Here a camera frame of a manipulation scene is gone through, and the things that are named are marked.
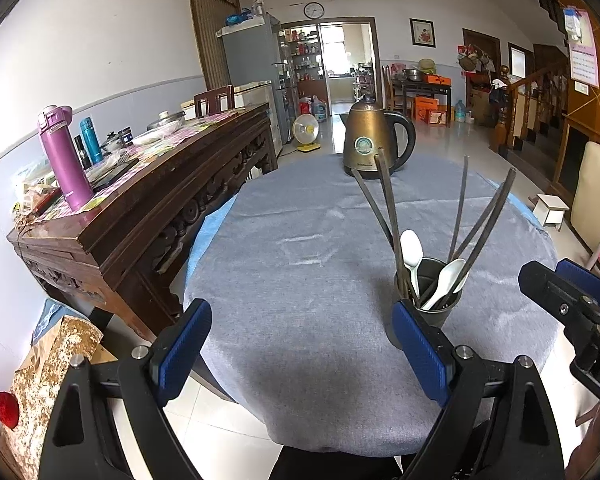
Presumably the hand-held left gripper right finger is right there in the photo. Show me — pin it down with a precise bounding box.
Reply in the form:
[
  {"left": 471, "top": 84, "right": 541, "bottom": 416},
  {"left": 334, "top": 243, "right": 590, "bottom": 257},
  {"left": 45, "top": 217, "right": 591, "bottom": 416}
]
[{"left": 391, "top": 300, "right": 566, "bottom": 480}]

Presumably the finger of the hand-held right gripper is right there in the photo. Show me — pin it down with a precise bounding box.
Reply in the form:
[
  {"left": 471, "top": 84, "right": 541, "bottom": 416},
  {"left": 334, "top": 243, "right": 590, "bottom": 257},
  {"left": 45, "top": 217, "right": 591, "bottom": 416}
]
[
  {"left": 519, "top": 260, "right": 600, "bottom": 333},
  {"left": 555, "top": 259, "right": 600, "bottom": 306}
]

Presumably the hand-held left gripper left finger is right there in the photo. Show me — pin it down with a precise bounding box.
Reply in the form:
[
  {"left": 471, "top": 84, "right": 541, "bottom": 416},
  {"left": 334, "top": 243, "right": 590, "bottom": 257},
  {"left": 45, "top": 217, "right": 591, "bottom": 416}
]
[{"left": 40, "top": 298, "right": 213, "bottom": 480}]

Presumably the metal utensil holder cup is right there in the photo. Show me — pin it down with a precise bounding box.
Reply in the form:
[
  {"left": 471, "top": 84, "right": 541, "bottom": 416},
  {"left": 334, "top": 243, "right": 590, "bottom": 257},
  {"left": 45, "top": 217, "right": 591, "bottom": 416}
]
[{"left": 386, "top": 257, "right": 465, "bottom": 351}]

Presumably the white plastic spoon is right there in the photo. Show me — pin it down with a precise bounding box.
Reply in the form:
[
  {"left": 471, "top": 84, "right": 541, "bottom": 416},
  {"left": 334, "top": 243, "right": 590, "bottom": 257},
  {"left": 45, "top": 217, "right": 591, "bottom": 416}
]
[
  {"left": 420, "top": 258, "right": 467, "bottom": 311},
  {"left": 400, "top": 230, "right": 424, "bottom": 301}
]

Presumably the person's right hand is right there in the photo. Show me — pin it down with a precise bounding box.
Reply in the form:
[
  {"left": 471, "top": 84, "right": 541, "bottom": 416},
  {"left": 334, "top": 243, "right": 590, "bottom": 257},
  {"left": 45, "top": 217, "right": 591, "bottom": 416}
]
[{"left": 567, "top": 402, "right": 600, "bottom": 480}]

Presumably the small white stool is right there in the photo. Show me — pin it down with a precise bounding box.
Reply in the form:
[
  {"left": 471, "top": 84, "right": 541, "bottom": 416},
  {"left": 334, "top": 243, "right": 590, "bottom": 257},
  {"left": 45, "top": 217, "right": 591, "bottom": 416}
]
[{"left": 532, "top": 193, "right": 570, "bottom": 231}]

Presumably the cream leather chair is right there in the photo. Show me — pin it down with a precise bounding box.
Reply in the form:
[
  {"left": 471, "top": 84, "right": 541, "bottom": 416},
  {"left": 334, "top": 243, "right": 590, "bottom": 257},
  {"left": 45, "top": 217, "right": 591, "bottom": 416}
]
[{"left": 570, "top": 141, "right": 600, "bottom": 261}]

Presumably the grey tablecloth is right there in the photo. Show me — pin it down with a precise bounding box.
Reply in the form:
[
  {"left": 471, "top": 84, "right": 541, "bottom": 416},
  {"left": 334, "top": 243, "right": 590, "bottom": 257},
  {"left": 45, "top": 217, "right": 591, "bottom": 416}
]
[{"left": 182, "top": 152, "right": 556, "bottom": 453}]

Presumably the gold patterned bag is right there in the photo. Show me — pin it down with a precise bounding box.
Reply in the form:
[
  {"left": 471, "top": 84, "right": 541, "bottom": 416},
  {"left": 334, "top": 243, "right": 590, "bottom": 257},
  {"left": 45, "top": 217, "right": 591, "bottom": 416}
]
[{"left": 10, "top": 316, "right": 105, "bottom": 480}]

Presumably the carved dark wooden sideboard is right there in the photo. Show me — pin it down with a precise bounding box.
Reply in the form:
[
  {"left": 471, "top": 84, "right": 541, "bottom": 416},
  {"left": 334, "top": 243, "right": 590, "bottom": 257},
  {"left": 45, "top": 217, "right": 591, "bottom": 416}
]
[{"left": 7, "top": 102, "right": 279, "bottom": 343}]

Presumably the wooden stair railing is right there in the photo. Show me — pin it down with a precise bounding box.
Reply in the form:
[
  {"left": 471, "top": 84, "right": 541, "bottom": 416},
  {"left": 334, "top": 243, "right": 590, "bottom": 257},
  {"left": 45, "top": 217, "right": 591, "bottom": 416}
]
[{"left": 490, "top": 62, "right": 571, "bottom": 153}]

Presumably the black tray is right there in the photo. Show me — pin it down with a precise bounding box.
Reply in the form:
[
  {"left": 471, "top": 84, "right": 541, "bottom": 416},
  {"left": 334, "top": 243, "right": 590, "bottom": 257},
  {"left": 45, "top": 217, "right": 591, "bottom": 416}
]
[{"left": 87, "top": 157, "right": 140, "bottom": 191}]

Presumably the red round ornament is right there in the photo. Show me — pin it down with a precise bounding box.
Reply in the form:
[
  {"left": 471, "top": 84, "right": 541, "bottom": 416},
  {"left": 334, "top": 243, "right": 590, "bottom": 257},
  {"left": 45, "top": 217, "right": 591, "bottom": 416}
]
[{"left": 0, "top": 391, "right": 20, "bottom": 430}]

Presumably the bronze electric kettle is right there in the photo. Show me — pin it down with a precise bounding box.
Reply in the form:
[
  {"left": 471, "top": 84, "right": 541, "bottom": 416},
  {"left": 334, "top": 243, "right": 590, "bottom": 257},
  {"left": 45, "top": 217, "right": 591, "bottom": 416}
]
[{"left": 342, "top": 95, "right": 417, "bottom": 181}]

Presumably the purple thermos bottle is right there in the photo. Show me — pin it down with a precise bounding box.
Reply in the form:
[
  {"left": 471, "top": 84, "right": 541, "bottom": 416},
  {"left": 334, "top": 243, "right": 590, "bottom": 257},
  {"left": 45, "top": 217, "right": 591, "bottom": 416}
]
[{"left": 36, "top": 105, "right": 95, "bottom": 212}]

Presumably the white bowl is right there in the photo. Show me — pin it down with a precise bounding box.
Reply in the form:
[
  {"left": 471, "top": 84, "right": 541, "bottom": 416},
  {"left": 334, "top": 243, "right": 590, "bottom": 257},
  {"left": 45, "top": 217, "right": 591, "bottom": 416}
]
[{"left": 132, "top": 127, "right": 178, "bottom": 146}]

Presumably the pink floral table mat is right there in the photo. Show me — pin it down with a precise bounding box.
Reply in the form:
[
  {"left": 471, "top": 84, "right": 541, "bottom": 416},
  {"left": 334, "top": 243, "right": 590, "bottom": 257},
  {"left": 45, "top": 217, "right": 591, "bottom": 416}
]
[{"left": 17, "top": 107, "right": 251, "bottom": 218}]

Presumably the black bottle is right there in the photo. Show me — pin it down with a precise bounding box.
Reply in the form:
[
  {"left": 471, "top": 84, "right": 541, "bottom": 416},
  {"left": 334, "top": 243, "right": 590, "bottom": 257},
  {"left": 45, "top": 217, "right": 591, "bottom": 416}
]
[{"left": 73, "top": 135, "right": 92, "bottom": 170}]

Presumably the tall orange box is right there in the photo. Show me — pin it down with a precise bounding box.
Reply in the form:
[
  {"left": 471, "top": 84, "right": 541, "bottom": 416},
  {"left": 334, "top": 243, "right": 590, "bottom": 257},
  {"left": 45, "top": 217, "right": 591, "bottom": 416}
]
[{"left": 414, "top": 96, "right": 440, "bottom": 122}]

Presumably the teal thermos bottle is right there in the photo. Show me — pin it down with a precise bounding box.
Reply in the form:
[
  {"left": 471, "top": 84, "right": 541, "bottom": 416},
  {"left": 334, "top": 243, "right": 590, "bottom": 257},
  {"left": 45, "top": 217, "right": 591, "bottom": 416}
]
[{"left": 79, "top": 117, "right": 104, "bottom": 165}]

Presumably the metal pot lid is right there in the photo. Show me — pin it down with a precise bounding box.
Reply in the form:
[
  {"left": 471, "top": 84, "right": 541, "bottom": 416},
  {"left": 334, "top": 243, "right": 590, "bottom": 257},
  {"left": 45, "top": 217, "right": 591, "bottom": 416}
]
[{"left": 146, "top": 110, "right": 187, "bottom": 131}]

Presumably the wooden chair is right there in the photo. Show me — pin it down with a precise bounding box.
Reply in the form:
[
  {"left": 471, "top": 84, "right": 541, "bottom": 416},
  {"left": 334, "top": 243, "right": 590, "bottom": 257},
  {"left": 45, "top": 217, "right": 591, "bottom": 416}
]
[{"left": 194, "top": 85, "right": 236, "bottom": 117}]

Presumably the round electric heater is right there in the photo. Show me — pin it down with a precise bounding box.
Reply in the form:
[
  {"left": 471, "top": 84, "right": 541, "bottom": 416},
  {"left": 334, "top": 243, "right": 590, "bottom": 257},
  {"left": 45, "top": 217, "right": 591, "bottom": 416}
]
[{"left": 291, "top": 113, "right": 322, "bottom": 153}]

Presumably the white chest freezer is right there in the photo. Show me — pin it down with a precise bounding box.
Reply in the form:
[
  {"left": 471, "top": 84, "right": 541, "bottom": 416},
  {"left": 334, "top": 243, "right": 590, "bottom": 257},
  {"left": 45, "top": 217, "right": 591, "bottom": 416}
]
[{"left": 180, "top": 80, "right": 281, "bottom": 156}]

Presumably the framed flower picture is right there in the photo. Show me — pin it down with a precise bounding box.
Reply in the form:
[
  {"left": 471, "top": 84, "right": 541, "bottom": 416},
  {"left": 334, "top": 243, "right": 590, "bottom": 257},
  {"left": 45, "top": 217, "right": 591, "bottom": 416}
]
[{"left": 409, "top": 18, "right": 436, "bottom": 48}]

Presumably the grey refrigerator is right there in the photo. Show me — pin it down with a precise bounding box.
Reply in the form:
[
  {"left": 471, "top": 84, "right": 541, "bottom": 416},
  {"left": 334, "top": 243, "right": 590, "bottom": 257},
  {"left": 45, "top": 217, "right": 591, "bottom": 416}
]
[{"left": 216, "top": 12, "right": 301, "bottom": 143}]

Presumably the kitchen shelf with bottles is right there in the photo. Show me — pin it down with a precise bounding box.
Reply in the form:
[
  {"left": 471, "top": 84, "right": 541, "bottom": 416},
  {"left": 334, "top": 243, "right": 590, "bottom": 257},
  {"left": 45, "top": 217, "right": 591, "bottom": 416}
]
[{"left": 285, "top": 27, "right": 326, "bottom": 83}]

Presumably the brown window blind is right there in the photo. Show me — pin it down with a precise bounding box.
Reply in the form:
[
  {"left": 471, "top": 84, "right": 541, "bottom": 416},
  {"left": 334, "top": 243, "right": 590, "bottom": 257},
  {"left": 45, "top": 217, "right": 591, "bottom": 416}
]
[{"left": 186, "top": 0, "right": 242, "bottom": 90}]

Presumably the wall calendar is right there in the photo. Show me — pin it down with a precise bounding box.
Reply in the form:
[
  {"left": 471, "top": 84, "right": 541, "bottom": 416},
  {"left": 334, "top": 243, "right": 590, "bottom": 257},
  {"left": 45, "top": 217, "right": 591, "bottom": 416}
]
[{"left": 562, "top": 6, "right": 600, "bottom": 88}]

